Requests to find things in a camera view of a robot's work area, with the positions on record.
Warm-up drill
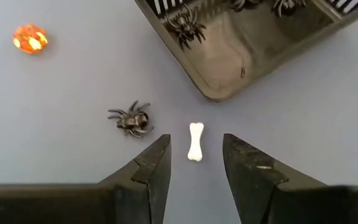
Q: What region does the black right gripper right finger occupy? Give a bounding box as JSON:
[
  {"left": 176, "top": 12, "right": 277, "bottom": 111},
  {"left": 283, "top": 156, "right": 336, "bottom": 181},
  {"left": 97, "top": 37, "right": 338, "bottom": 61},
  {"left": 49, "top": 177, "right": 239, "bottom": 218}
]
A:
[{"left": 222, "top": 133, "right": 358, "bottom": 224}]

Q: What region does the black plastic spider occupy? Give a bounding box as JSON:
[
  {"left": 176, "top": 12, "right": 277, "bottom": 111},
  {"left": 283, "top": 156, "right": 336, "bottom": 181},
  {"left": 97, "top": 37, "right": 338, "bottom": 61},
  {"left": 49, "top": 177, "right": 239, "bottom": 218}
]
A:
[
  {"left": 165, "top": 3, "right": 208, "bottom": 50},
  {"left": 230, "top": 0, "right": 264, "bottom": 12},
  {"left": 271, "top": 0, "right": 307, "bottom": 18},
  {"left": 107, "top": 100, "right": 155, "bottom": 139}
]

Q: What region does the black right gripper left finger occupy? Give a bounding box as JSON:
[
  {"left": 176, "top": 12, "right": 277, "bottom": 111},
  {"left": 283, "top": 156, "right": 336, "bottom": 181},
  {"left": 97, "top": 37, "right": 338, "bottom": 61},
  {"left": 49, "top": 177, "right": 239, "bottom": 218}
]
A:
[{"left": 0, "top": 133, "right": 172, "bottom": 224}]

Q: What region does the black slotted plastic basket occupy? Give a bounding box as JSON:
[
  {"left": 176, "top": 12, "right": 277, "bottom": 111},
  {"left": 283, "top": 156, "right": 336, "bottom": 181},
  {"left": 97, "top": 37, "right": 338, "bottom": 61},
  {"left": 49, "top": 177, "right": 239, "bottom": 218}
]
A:
[{"left": 134, "top": 0, "right": 358, "bottom": 103}]

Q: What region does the small white plastic bone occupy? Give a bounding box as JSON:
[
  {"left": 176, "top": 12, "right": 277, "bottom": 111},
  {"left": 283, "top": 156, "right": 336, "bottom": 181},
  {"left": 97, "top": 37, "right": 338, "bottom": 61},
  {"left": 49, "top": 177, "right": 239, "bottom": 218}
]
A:
[{"left": 187, "top": 122, "right": 205, "bottom": 162}]

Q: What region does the orange translucent plastic pumpkin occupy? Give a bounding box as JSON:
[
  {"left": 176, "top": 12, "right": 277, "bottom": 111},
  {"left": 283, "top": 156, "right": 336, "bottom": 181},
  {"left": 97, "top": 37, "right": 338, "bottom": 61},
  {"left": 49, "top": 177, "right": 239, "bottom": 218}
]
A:
[{"left": 12, "top": 24, "right": 49, "bottom": 55}]

